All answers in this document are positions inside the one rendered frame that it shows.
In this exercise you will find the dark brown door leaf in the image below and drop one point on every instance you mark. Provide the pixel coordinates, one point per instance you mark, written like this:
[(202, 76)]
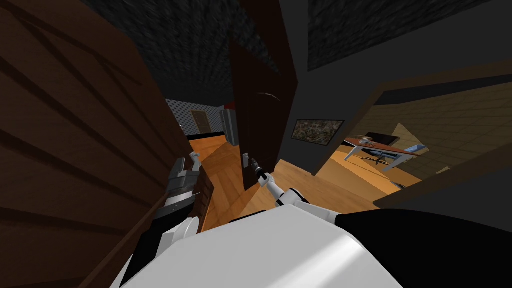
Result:
[(262, 120)]

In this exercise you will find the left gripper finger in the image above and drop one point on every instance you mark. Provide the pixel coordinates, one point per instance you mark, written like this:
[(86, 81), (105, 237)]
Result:
[(194, 159), (180, 164)]

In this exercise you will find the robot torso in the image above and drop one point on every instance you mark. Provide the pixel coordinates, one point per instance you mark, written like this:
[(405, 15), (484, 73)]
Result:
[(260, 256)]

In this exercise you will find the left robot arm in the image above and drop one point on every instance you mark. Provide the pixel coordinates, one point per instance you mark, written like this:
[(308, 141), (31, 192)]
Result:
[(176, 210)]

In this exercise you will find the grey refrigerator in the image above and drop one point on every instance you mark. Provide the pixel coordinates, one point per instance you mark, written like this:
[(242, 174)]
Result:
[(229, 127)]

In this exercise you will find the framed wall picture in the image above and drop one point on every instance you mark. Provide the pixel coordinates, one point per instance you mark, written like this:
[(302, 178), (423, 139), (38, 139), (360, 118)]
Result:
[(316, 131)]

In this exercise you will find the red-topped desk with white legs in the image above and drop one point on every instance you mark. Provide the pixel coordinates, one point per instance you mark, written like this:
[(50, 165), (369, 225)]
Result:
[(384, 148)]

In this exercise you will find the brown wooden dresser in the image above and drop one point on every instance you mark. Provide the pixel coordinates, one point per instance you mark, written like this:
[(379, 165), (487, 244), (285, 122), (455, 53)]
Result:
[(204, 192)]

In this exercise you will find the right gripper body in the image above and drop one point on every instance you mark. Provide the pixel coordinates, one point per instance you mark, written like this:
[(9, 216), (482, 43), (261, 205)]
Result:
[(260, 172)]

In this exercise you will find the brown panelled door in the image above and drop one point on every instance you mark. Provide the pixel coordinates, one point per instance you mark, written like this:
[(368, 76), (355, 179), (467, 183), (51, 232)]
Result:
[(200, 122)]

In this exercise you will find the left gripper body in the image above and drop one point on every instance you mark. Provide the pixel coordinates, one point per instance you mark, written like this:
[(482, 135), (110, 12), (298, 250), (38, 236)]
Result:
[(180, 183)]

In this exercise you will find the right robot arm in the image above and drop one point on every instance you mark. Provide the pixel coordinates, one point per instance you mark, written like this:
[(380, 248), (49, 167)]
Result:
[(420, 248)]

